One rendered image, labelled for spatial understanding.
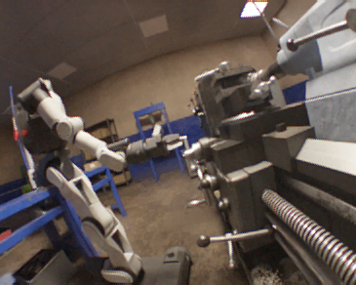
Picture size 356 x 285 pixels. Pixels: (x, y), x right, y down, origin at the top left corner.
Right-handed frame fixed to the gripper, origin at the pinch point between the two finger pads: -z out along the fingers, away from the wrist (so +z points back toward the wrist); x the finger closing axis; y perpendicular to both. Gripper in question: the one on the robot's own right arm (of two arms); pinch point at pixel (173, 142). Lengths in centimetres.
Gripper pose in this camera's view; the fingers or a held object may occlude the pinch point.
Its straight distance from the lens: 62.6
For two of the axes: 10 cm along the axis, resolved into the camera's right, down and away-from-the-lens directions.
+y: 2.4, 8.7, -4.2
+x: 1.9, 3.9, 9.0
